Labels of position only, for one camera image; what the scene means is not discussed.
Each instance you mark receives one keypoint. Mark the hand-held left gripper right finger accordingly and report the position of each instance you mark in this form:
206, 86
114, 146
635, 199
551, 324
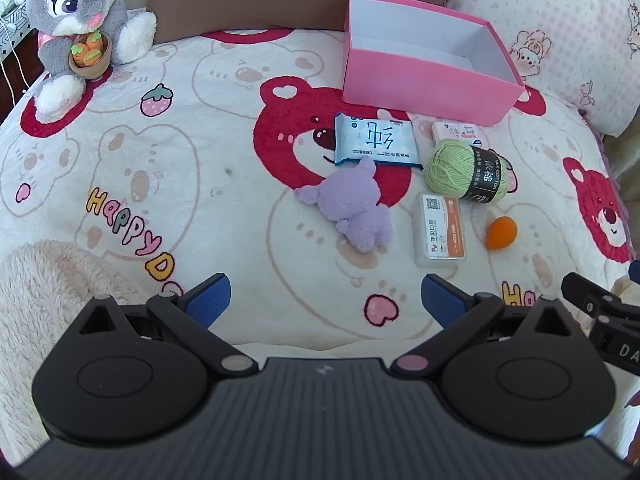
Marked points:
440, 300

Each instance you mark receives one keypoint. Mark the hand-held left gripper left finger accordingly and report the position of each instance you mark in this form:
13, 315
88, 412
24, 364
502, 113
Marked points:
210, 299

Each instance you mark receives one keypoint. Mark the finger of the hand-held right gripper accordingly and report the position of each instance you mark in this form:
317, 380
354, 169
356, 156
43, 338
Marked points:
582, 290
635, 272

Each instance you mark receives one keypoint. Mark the clear plastic floss box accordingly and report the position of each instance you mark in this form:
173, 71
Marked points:
435, 230

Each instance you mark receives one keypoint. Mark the orange makeup sponge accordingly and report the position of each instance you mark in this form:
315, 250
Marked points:
502, 232

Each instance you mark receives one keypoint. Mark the purple plush toy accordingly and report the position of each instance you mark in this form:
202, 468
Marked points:
350, 200

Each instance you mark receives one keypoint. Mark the green yarn ball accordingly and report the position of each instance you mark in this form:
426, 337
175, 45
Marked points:
445, 165

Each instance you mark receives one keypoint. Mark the small white tissue packet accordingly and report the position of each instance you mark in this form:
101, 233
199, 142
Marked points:
457, 132

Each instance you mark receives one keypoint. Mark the blue wet wipes packet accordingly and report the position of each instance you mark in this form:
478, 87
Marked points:
372, 140

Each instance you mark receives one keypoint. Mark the pink cardboard box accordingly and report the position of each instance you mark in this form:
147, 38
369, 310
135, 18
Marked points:
400, 85

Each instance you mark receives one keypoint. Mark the bear printed blanket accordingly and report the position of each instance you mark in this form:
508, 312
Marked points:
200, 160

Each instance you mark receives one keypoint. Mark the fluffy beige blanket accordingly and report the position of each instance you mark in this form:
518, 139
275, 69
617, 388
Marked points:
45, 285

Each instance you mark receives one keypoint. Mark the pink checked pillow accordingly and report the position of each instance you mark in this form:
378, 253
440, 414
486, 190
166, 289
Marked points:
550, 20

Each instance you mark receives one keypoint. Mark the grey rabbit plush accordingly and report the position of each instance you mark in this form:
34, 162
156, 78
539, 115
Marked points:
85, 15

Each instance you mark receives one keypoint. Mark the black white patterned box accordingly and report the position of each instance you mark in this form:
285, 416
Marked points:
12, 22

